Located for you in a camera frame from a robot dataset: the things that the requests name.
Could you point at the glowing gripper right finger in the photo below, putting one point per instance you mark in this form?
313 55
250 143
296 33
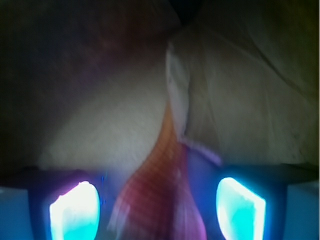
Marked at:
251 202

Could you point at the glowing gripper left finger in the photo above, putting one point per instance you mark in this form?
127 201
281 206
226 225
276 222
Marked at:
63 204

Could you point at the orange spiral sea shell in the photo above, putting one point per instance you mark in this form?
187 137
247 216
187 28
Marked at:
156 202

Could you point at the brown paper bag tray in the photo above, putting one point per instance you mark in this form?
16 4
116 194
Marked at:
84 83

